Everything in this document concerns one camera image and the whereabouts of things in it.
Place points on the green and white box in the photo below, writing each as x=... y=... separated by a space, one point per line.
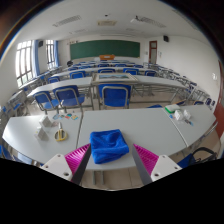
x=172 y=108

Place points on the black wall speaker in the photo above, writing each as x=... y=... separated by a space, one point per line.
x=165 y=38
x=40 y=43

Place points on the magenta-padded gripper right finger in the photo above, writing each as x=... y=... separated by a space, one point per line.
x=148 y=160

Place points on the yellow and blue card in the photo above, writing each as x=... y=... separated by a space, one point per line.
x=74 y=117

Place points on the blue towel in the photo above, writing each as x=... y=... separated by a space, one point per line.
x=108 y=146

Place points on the red-brown door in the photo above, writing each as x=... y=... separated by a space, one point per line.
x=219 y=116

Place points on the narrow window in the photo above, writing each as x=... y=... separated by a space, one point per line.
x=50 y=54

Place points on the brown wooden door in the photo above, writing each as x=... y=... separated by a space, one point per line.
x=153 y=52

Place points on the ceiling air conditioner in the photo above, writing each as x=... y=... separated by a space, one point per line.
x=107 y=23

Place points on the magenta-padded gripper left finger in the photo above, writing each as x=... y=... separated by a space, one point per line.
x=75 y=160

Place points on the orange lectern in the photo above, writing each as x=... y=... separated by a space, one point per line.
x=107 y=57

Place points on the blue curtain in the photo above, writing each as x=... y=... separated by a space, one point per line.
x=35 y=58
x=56 y=53

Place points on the large window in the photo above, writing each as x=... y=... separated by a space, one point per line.
x=24 y=63

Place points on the grey classroom desks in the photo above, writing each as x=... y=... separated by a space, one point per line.
x=66 y=85

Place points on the ceiling light fixture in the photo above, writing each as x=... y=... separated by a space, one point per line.
x=148 y=21

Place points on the blue round sticker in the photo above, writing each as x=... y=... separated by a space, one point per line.
x=56 y=116

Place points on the ceiling vent grille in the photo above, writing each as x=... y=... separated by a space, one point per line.
x=66 y=20

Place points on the teal and red card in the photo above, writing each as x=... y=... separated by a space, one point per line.
x=68 y=116

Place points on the green chalkboard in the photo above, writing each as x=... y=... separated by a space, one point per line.
x=105 y=49

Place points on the white paper boxes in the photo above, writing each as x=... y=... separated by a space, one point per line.
x=182 y=115

